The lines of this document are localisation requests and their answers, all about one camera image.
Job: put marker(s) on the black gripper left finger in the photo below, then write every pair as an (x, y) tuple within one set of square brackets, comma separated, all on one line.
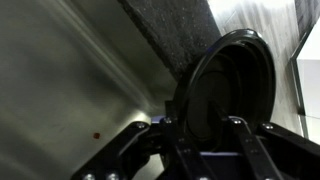
[(132, 148)]

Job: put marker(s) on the white cabinet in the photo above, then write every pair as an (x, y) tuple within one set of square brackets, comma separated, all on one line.
[(306, 69)]

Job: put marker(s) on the black bowl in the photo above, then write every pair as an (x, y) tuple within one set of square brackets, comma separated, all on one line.
[(234, 77)]

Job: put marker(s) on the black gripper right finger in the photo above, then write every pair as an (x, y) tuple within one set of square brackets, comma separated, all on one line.
[(270, 152)]

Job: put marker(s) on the stainless steel sink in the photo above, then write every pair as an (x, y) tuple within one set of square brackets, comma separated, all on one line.
[(73, 74)]

